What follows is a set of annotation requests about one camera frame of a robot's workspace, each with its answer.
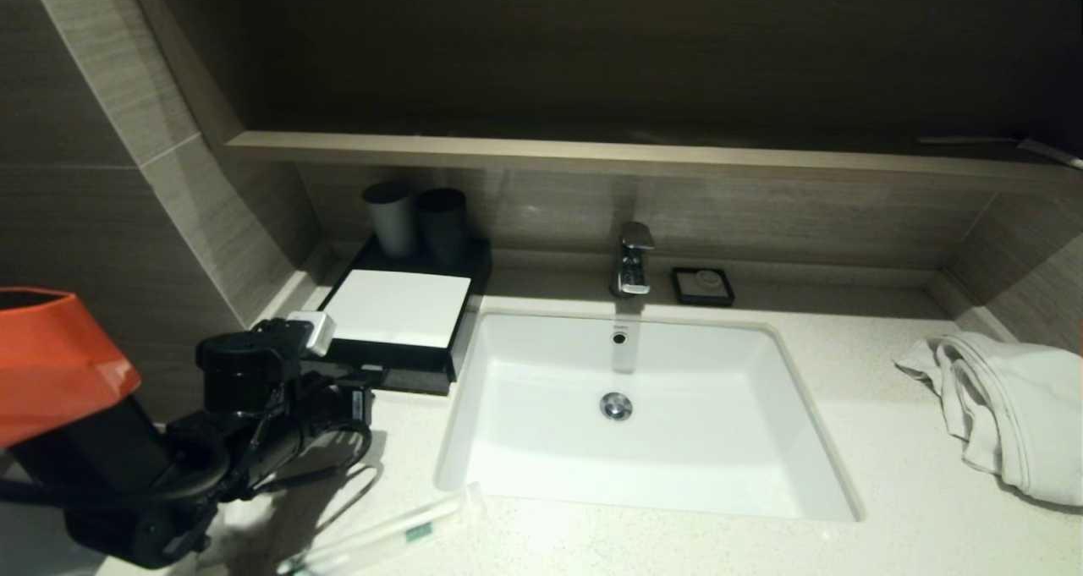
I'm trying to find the black amenity drawer box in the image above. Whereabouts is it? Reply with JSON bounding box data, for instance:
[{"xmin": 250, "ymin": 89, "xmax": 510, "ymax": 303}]
[{"xmin": 317, "ymin": 236, "xmax": 493, "ymax": 384}]

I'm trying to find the clear green-print toothbrush packet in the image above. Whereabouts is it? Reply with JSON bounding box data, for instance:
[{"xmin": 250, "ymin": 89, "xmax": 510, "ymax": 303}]
[{"xmin": 279, "ymin": 481, "xmax": 485, "ymax": 576}]

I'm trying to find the grey tumbler cup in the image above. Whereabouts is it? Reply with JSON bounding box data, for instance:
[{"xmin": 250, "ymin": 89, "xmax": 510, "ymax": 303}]
[{"xmin": 363, "ymin": 181, "xmax": 418, "ymax": 260}]

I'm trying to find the black tumbler cup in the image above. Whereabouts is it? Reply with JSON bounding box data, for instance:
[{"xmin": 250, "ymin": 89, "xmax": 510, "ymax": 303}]
[{"xmin": 415, "ymin": 189, "xmax": 470, "ymax": 264}]

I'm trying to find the chrome faucet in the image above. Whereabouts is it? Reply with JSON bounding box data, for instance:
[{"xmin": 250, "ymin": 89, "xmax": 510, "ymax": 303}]
[{"xmin": 611, "ymin": 222, "xmax": 656, "ymax": 298}]

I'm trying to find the black square soap dish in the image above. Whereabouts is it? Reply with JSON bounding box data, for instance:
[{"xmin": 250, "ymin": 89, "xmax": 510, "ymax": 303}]
[{"xmin": 671, "ymin": 266, "xmax": 735, "ymax": 309}]

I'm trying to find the white ceramic sink basin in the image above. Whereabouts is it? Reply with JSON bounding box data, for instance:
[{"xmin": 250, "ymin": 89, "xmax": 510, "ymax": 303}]
[{"xmin": 434, "ymin": 308, "xmax": 864, "ymax": 524}]

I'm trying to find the white folded towel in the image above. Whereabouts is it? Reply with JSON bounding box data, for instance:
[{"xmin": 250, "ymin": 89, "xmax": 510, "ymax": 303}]
[{"xmin": 893, "ymin": 331, "xmax": 1083, "ymax": 507}]

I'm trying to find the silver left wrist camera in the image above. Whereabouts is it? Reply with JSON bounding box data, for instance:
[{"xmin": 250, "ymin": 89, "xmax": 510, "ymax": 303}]
[{"xmin": 286, "ymin": 310, "xmax": 337, "ymax": 359}]

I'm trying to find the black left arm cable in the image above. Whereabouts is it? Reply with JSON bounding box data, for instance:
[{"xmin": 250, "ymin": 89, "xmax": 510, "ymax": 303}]
[{"xmin": 0, "ymin": 420, "xmax": 373, "ymax": 509}]

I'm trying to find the wooden wall shelf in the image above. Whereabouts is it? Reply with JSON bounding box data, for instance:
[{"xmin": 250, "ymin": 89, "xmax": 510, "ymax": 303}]
[{"xmin": 227, "ymin": 132, "xmax": 1083, "ymax": 189}]

